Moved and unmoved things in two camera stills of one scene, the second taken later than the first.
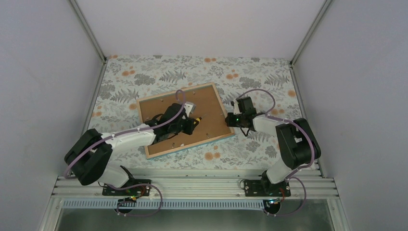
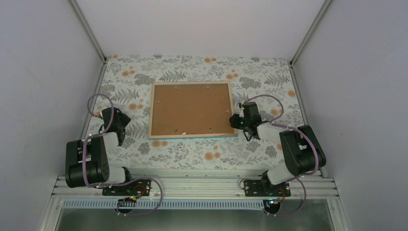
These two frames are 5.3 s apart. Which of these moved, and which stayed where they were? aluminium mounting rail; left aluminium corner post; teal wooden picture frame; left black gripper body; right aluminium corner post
Moved: teal wooden picture frame; left black gripper body
Stayed: right aluminium corner post; left aluminium corner post; aluminium mounting rail
